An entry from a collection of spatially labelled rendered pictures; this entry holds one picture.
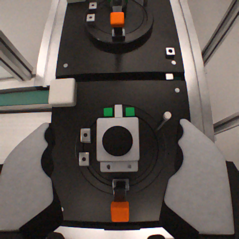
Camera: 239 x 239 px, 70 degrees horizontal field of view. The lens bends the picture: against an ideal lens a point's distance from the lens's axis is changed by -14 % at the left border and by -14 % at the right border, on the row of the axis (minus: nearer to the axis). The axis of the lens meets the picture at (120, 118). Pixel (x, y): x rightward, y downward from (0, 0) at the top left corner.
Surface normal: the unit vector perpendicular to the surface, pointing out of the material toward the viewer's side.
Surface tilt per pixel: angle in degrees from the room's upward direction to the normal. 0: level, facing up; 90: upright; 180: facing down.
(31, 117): 0
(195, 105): 0
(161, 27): 0
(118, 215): 22
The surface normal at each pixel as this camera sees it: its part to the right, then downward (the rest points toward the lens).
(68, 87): -0.03, -0.23
